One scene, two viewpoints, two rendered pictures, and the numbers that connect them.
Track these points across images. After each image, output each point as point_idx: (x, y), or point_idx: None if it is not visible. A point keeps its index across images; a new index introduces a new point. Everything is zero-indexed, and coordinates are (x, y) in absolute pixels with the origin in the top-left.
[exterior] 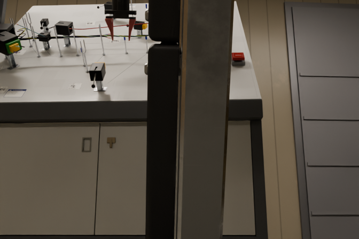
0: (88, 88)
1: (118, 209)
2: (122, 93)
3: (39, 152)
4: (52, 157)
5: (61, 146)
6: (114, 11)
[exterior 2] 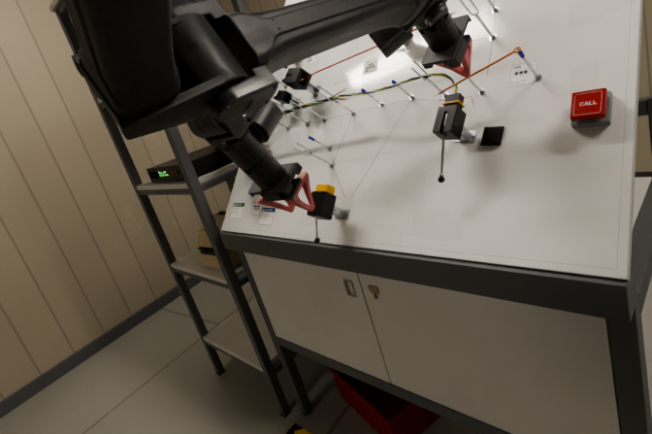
0: None
1: (407, 369)
2: (366, 226)
3: (310, 286)
4: (324, 294)
5: (327, 284)
6: (259, 193)
